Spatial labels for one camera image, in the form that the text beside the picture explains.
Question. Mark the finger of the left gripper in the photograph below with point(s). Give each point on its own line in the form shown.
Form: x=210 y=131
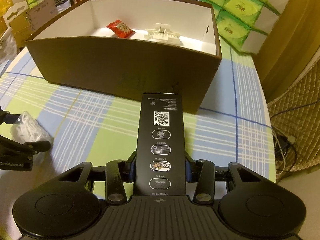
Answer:
x=8 y=118
x=39 y=146

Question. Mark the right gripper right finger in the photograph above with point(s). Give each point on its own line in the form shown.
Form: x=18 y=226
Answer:
x=201 y=172

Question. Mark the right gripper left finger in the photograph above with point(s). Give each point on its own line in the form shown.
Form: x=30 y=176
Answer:
x=118 y=172

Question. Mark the clear floss pick box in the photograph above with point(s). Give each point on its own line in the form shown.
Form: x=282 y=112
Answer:
x=27 y=129

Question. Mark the black product box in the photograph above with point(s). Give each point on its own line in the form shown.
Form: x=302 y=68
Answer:
x=160 y=159

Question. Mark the red snack packet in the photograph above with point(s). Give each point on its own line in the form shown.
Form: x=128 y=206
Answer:
x=120 y=29

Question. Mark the white plastic hair clip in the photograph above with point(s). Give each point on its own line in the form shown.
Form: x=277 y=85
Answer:
x=162 y=34

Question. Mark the checked tablecloth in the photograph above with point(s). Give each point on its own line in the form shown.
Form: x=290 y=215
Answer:
x=232 y=124

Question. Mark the large brown cardboard box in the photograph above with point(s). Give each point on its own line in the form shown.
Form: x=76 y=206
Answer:
x=76 y=49

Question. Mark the quilted beige chair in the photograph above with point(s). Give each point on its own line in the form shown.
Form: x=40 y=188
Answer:
x=296 y=114

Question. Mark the brown wooden door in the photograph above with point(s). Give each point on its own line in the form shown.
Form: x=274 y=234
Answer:
x=289 y=48

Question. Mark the green tissue pack stack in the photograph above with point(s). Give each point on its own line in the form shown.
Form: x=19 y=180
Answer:
x=245 y=24

